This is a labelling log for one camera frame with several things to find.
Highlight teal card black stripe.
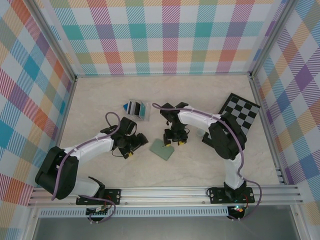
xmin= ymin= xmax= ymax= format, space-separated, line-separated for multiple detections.
xmin=138 ymin=102 xmax=149 ymax=119

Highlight black grey striped card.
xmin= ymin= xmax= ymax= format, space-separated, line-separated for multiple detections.
xmin=127 ymin=100 xmax=142 ymax=117

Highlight clear box with blue items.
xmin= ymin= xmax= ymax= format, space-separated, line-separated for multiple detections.
xmin=121 ymin=99 xmax=152 ymax=123

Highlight black grey checkerboard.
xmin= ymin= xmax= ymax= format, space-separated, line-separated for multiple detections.
xmin=201 ymin=92 xmax=261 ymax=146

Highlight grey metal panel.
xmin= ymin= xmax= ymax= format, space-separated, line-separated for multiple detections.
xmin=32 ymin=216 xmax=301 ymax=240

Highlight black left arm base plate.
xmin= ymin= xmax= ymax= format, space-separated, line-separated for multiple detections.
xmin=75 ymin=188 xmax=123 ymax=206

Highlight aluminium rear frame bar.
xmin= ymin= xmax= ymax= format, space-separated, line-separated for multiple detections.
xmin=74 ymin=72 xmax=253 ymax=78

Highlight long aluminium base rail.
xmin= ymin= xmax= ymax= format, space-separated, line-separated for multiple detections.
xmin=27 ymin=186 xmax=305 ymax=207

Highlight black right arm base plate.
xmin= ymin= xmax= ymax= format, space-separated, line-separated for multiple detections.
xmin=206 ymin=186 xmax=256 ymax=205

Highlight slotted white cable duct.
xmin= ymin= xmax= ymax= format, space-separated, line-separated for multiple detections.
xmin=38 ymin=208 xmax=230 ymax=218

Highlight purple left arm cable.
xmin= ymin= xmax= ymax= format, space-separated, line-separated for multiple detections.
xmin=51 ymin=111 xmax=123 ymax=224

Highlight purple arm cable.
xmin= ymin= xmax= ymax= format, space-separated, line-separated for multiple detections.
xmin=152 ymin=102 xmax=263 ymax=222
xmin=51 ymin=111 xmax=123 ymax=224

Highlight aluminium side rail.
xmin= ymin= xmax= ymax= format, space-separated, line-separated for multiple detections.
xmin=56 ymin=77 xmax=78 ymax=148
xmin=249 ymin=74 xmax=287 ymax=186

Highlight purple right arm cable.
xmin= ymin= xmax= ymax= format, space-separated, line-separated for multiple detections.
xmin=152 ymin=102 xmax=263 ymax=222

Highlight slotted aluminium bracket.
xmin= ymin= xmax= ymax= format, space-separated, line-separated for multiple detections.
xmin=274 ymin=166 xmax=286 ymax=185

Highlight aluminium frame post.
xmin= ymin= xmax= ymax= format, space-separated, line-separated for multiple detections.
xmin=249 ymin=0 xmax=300 ymax=78
xmin=31 ymin=0 xmax=77 ymax=81

